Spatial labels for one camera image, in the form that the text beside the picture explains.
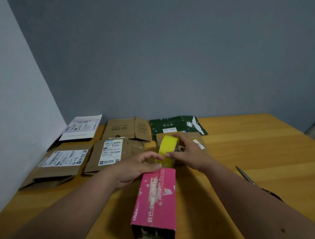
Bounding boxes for person's right hand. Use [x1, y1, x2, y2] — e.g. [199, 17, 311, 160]
[164, 133, 212, 173]

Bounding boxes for person's left hand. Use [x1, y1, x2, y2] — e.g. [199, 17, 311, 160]
[108, 151, 165, 189]

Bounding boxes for small brown cardboard box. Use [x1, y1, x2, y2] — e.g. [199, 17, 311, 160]
[156, 132, 210, 165]

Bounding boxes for yellow tape roll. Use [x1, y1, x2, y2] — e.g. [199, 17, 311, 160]
[156, 135, 179, 169]

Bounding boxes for brown carton with label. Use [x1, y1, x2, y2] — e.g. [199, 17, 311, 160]
[83, 138, 146, 176]

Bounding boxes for green box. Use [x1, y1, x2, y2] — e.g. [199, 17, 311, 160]
[149, 116, 208, 141]

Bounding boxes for pink and black carton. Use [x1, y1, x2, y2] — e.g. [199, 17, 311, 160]
[130, 168, 177, 239]

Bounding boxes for plain brown carton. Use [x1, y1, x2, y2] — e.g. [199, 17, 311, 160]
[102, 116, 152, 142]

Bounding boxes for black scissors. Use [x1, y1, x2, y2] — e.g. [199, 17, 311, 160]
[235, 165, 283, 202]

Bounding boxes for black box white label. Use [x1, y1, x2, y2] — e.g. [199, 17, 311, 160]
[47, 114, 103, 151]

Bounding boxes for person's left forearm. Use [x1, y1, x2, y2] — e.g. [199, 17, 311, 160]
[12, 167, 119, 239]

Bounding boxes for person's right forearm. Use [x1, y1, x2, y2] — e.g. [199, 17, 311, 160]
[201, 159, 315, 239]

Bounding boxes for beige chair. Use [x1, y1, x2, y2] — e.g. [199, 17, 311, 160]
[305, 123, 315, 140]

